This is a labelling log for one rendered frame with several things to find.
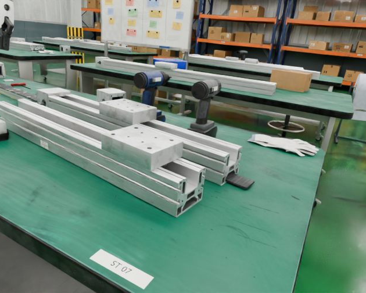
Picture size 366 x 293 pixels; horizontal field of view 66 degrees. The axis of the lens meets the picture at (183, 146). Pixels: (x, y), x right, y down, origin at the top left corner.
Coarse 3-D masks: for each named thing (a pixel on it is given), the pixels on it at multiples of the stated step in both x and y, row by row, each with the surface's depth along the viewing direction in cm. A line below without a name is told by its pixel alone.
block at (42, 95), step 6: (42, 90) 117; (48, 90) 118; (54, 90) 119; (60, 90) 120; (66, 90) 121; (42, 96) 115; (48, 96) 113; (60, 96) 117; (42, 102) 115; (48, 102) 114
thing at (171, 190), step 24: (24, 120) 89; (48, 120) 84; (72, 120) 86; (48, 144) 83; (72, 144) 76; (96, 144) 70; (96, 168) 71; (120, 168) 66; (144, 168) 61; (168, 168) 67; (192, 168) 62; (144, 192) 63; (168, 192) 58; (192, 192) 63
